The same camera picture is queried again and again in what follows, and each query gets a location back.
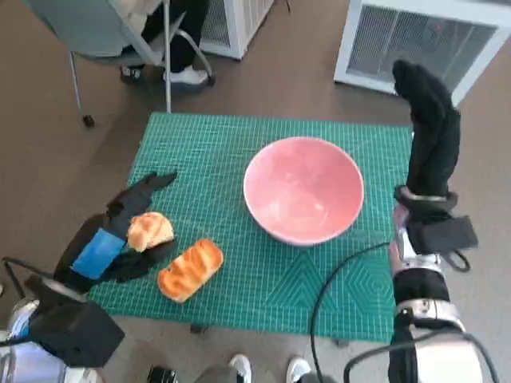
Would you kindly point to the large white grille unit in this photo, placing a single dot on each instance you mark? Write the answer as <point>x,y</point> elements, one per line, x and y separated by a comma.
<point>415,44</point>

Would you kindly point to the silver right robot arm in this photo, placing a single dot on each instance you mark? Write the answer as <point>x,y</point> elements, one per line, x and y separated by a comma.
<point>423,287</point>

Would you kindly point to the pink bowl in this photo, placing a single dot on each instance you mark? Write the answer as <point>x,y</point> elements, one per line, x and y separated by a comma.
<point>303,191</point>

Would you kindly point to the person in cream coat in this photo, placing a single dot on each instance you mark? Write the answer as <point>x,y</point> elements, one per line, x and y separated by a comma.
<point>183,36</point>

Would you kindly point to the small black device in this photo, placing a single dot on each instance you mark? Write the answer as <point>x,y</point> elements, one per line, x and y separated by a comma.
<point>161,375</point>

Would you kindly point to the grey office chair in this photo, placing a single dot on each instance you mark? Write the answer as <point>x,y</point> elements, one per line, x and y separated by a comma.
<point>92,28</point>

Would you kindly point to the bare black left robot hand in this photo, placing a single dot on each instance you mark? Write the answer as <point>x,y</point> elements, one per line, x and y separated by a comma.
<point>96,251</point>

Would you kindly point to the black table foot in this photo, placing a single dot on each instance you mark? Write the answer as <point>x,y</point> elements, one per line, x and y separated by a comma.
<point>198,329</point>

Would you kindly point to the white grille unit with slats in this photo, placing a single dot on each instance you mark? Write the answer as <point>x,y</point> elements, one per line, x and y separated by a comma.
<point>235,24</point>

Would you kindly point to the long bread loaf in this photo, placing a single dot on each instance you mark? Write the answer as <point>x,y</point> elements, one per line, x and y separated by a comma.
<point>191,269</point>

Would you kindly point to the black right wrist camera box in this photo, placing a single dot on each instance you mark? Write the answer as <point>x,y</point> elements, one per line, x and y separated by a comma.
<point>443,235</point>

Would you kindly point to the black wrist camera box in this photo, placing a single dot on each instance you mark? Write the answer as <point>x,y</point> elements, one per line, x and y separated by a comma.
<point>76,331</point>
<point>443,235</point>

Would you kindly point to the round bread bun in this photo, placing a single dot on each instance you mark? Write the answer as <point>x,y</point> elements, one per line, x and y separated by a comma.
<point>149,231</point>

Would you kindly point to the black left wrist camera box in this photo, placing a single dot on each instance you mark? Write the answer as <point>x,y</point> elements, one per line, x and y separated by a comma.
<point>76,331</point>

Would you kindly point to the right hand in black glove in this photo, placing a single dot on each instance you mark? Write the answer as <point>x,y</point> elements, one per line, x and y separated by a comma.
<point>433,143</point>

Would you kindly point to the green cutting mat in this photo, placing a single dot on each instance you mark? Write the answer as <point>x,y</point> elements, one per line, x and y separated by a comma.
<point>255,279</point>

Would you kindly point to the white shoe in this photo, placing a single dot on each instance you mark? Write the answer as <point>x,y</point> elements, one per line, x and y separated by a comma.
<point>240,367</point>
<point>298,369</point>

